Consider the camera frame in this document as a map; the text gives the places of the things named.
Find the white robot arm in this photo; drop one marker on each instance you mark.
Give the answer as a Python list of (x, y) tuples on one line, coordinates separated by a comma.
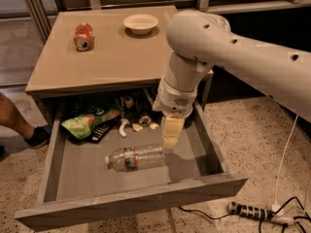
[(200, 41)]

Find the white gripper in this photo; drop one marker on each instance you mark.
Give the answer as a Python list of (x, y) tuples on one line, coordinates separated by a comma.
[(173, 100)]

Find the black snack bar wrapper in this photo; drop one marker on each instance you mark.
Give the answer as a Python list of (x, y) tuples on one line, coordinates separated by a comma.
[(100, 131)]

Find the beige side table cabinet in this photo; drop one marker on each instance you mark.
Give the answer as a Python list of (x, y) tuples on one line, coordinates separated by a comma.
[(118, 60)]

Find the green chip bag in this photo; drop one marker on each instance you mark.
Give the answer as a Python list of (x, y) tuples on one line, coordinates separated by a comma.
[(82, 125)]

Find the black can in drawer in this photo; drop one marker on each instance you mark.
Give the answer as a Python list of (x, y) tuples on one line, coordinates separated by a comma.
[(145, 120)]

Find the small beige food piece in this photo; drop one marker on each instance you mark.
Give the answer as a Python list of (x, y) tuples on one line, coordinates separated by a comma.
[(137, 127)]

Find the black white power strip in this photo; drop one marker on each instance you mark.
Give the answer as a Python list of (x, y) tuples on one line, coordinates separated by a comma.
[(249, 211)]

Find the open grey wooden drawer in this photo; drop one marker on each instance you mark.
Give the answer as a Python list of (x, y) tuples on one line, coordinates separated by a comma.
[(78, 187)]

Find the cream bowl on counter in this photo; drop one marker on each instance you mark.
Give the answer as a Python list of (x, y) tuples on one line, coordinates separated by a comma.
[(140, 24)]

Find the white plastic toy mushroom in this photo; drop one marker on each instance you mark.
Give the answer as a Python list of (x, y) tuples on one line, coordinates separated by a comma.
[(124, 122)]

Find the orange soda can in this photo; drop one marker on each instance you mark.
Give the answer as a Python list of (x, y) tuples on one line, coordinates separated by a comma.
[(83, 38)]

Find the person leg with shoe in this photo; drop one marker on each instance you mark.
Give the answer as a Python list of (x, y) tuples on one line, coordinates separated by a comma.
[(10, 117)]

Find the clear plastic water bottle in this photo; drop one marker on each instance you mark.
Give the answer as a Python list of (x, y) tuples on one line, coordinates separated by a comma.
[(135, 158)]

